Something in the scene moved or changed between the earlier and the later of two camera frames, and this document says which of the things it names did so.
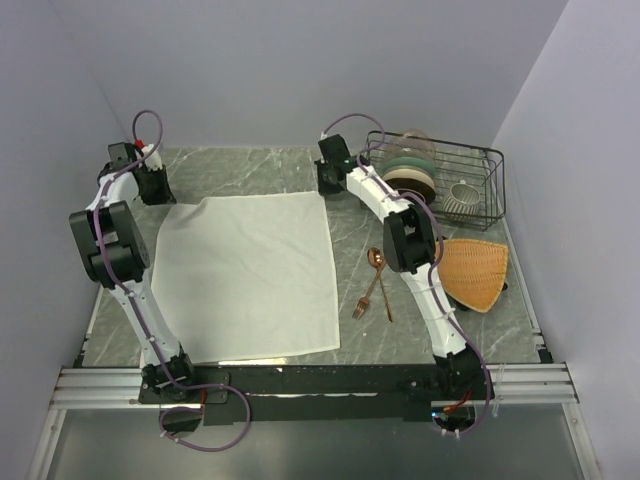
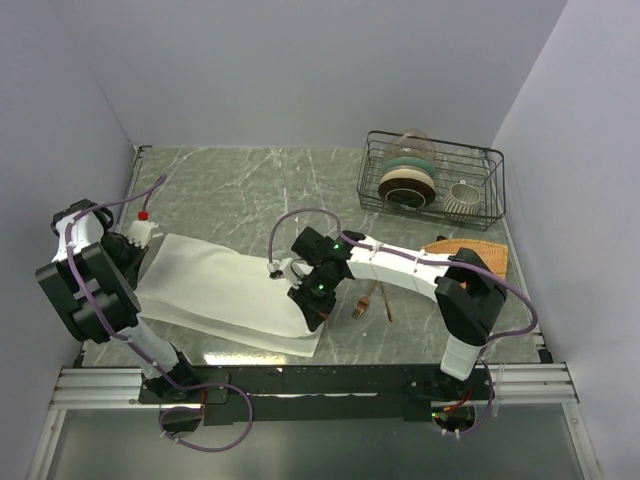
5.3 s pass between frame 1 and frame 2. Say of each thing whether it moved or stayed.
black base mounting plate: stayed
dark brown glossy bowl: stayed
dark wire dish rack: stayed
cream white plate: stayed
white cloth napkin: moved
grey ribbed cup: stayed
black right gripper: moved
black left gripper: moved
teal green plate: stayed
